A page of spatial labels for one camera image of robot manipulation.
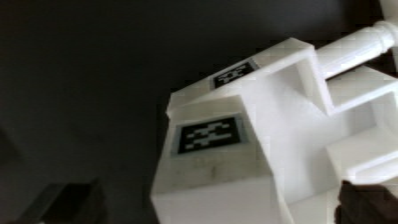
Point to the white chair seat part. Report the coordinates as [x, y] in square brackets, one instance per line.
[321, 108]

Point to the white chair leg block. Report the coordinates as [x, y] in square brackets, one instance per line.
[213, 187]

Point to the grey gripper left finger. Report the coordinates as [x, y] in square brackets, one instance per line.
[69, 204]

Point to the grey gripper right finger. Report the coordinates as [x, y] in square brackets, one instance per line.
[368, 204]

